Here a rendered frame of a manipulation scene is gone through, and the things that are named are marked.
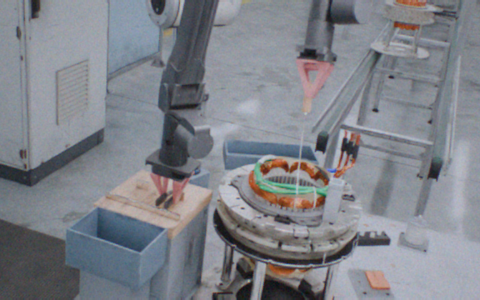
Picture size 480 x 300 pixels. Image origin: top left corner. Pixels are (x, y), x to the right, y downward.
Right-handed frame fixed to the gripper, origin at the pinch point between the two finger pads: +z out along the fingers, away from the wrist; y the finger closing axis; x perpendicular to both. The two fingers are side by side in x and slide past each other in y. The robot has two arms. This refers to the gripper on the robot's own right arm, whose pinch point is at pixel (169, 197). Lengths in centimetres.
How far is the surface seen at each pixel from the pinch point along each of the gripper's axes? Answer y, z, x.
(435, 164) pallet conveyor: 54, 36, 141
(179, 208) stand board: 2.5, 2.0, 0.1
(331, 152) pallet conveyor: 6, 60, 176
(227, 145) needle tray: -2.9, 5.1, 41.8
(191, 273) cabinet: 5.0, 22.1, 5.7
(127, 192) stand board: -10.2, 2.4, 0.2
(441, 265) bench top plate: 61, 30, 57
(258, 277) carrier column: 22.4, 12.3, 0.4
